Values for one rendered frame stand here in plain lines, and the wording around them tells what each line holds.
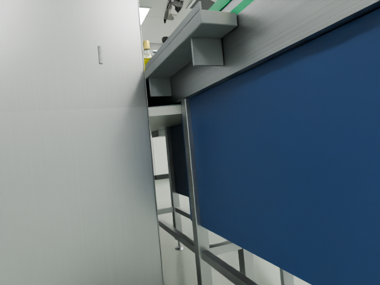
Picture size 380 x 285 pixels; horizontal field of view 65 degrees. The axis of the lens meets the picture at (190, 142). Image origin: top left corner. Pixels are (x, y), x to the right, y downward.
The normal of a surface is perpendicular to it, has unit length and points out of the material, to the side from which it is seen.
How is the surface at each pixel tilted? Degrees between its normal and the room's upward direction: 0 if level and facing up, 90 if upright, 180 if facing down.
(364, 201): 90
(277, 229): 90
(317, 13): 90
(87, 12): 90
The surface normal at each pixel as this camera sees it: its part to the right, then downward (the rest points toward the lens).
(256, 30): -0.92, 0.08
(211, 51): 0.37, -0.04
